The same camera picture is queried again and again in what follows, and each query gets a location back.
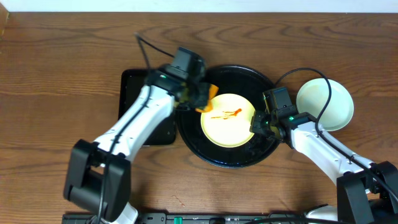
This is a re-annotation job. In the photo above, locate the yellow plate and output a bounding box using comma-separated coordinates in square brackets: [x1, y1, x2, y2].
[200, 93, 255, 148]

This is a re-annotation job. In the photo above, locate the black round tray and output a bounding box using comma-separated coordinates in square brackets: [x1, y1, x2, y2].
[175, 65, 279, 168]

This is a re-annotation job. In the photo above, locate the black rectangular tray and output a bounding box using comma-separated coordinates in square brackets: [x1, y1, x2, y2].
[118, 68, 176, 146]

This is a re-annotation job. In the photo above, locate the orange sponge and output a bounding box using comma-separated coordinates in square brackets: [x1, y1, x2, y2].
[195, 84, 219, 113]

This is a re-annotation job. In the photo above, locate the light green plate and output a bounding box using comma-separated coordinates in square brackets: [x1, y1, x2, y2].
[296, 78, 354, 131]

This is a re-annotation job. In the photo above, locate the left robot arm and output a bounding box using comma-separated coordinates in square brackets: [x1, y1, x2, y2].
[63, 65, 211, 223]

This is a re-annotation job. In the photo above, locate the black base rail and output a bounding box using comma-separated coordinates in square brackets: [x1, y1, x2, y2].
[61, 207, 340, 224]

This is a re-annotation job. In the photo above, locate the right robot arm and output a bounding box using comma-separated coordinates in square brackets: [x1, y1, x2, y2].
[250, 111, 397, 223]

